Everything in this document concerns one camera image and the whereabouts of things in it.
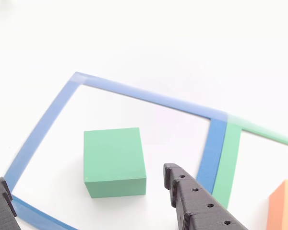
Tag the blue tape square frame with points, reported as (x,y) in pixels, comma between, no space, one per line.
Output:
(146,94)

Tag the orange block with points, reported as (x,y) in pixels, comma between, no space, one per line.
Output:
(283,208)

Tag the green block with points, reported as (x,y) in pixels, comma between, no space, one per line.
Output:
(114,158)

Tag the green tape square frame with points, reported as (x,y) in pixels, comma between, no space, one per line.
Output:
(228,163)

